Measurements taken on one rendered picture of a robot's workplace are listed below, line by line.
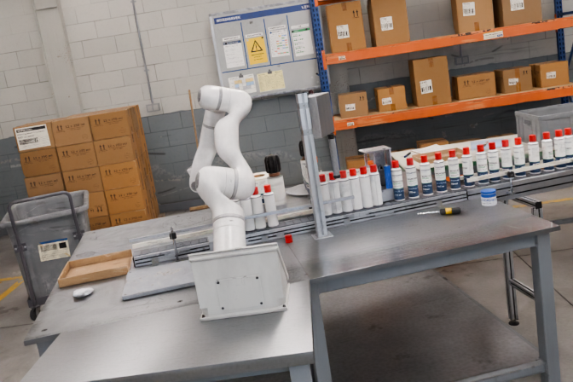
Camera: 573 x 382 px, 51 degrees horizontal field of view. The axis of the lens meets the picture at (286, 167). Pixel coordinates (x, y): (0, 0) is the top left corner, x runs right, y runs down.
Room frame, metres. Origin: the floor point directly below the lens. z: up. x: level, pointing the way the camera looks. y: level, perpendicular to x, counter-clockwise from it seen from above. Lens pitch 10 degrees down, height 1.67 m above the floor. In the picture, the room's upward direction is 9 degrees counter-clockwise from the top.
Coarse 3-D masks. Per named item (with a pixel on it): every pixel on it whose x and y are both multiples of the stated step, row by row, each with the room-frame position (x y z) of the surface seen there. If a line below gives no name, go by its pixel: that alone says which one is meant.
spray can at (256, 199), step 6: (252, 198) 2.78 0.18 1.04; (258, 198) 2.78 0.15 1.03; (252, 204) 2.79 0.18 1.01; (258, 204) 2.78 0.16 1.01; (252, 210) 2.80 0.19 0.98; (258, 210) 2.78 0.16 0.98; (258, 222) 2.78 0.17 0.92; (264, 222) 2.79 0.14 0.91; (258, 228) 2.78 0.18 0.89; (264, 228) 2.79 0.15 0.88
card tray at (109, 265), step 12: (120, 252) 2.82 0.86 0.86; (72, 264) 2.79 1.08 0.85; (84, 264) 2.80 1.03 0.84; (96, 264) 2.78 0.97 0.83; (108, 264) 2.75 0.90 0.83; (120, 264) 2.72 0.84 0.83; (60, 276) 2.57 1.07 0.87; (72, 276) 2.54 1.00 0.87; (84, 276) 2.55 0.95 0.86; (96, 276) 2.56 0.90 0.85; (108, 276) 2.57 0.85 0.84
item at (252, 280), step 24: (192, 264) 1.95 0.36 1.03; (216, 264) 1.94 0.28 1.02; (240, 264) 1.94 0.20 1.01; (264, 264) 1.93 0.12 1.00; (216, 288) 1.95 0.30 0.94; (240, 288) 1.94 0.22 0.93; (264, 288) 1.93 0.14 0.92; (288, 288) 2.09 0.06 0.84; (216, 312) 1.95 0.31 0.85; (240, 312) 1.94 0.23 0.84; (264, 312) 1.93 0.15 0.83
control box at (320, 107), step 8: (312, 96) 2.68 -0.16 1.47; (320, 96) 2.71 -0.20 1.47; (328, 96) 2.81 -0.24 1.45; (312, 104) 2.68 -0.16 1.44; (320, 104) 2.70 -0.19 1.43; (328, 104) 2.80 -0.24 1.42; (312, 112) 2.68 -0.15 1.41; (320, 112) 2.69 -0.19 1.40; (328, 112) 2.78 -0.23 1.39; (312, 120) 2.69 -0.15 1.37; (320, 120) 2.68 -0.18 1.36; (328, 120) 2.77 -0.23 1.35; (312, 128) 2.69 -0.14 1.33; (320, 128) 2.67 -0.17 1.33; (328, 128) 2.76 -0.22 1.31; (320, 136) 2.68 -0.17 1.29
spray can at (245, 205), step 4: (240, 200) 2.78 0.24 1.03; (244, 200) 2.77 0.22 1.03; (248, 200) 2.78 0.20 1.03; (240, 204) 2.79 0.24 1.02; (244, 204) 2.77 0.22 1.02; (248, 204) 2.78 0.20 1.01; (244, 208) 2.78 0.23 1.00; (248, 208) 2.78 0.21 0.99; (244, 212) 2.78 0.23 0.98; (248, 212) 2.77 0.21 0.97; (252, 212) 2.80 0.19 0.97; (248, 220) 2.77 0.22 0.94; (252, 220) 2.78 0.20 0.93; (248, 224) 2.77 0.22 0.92; (252, 224) 2.78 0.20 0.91; (248, 228) 2.77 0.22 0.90; (252, 228) 2.78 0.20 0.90
